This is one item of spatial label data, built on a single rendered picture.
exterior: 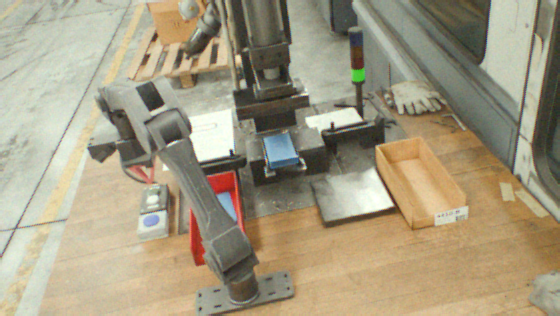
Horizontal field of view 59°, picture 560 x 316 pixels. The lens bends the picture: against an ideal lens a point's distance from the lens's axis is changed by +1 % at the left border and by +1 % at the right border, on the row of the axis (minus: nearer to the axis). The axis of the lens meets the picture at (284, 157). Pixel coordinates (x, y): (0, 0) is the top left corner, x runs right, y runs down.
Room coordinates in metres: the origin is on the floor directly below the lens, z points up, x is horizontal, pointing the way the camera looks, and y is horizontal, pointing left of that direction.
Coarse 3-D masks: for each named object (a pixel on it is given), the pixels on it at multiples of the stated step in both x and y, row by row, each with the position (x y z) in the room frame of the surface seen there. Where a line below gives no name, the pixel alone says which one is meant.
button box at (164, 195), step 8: (120, 160) 1.27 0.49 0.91; (144, 192) 1.06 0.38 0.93; (160, 192) 1.05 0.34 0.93; (168, 192) 1.06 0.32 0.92; (144, 200) 1.03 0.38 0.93; (160, 200) 1.01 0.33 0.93; (168, 200) 1.03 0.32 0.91; (144, 208) 0.99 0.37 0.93; (152, 208) 0.99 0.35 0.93; (160, 208) 0.98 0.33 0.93; (168, 208) 1.01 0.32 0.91
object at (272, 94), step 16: (256, 80) 1.09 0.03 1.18; (272, 80) 1.07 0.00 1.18; (288, 80) 1.06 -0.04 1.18; (240, 96) 1.10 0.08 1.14; (256, 96) 1.06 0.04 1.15; (272, 96) 1.04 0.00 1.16; (288, 96) 1.06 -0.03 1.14; (304, 96) 1.05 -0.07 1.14; (240, 112) 1.04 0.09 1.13; (256, 112) 1.04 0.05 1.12; (272, 112) 1.05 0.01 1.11
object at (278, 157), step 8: (280, 136) 1.13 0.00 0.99; (288, 136) 1.12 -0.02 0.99; (272, 144) 1.09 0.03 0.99; (288, 144) 1.08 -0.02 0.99; (272, 152) 1.06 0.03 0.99; (280, 152) 1.05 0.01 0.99; (288, 152) 1.04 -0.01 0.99; (272, 160) 1.02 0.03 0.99; (280, 160) 0.98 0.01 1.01; (288, 160) 0.99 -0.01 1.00; (296, 160) 0.99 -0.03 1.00
